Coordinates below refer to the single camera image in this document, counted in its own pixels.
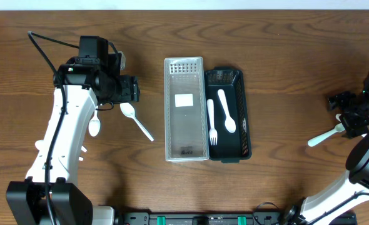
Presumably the pale green plastic fork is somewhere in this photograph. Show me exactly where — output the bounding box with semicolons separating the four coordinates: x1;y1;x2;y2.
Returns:
307;123;345;147

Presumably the white plastic fork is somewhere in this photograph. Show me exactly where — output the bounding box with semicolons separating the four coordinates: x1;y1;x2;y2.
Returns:
206;99;218;146

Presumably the cream plastic spoon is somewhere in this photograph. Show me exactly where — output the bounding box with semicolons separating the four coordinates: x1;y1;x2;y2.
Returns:
217;89;236;133

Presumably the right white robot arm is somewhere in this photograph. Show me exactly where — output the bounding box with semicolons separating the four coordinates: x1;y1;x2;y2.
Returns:
280;71;369;225

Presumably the small white spoon under arm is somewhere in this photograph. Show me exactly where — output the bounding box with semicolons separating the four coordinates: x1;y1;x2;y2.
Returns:
88;108;101;137

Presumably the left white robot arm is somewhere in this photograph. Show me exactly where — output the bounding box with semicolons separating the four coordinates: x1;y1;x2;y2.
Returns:
6;36;140;224

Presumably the white plastic spoon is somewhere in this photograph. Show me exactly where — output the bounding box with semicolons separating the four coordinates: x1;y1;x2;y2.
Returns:
119;102;154;142

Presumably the white fork far right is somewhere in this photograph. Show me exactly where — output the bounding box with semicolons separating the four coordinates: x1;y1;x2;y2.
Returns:
336;114;367;138

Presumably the white label sticker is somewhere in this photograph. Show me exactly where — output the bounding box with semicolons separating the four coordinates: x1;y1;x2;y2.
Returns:
174;94;194;108

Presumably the clear plastic basket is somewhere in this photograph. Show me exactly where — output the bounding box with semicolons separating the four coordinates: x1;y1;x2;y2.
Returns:
164;57;209;163

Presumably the dark green plastic basket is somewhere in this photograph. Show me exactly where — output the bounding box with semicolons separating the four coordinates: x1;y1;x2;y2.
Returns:
204;67;252;163

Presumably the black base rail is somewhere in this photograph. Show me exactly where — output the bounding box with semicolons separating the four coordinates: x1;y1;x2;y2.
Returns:
121;211;357;225

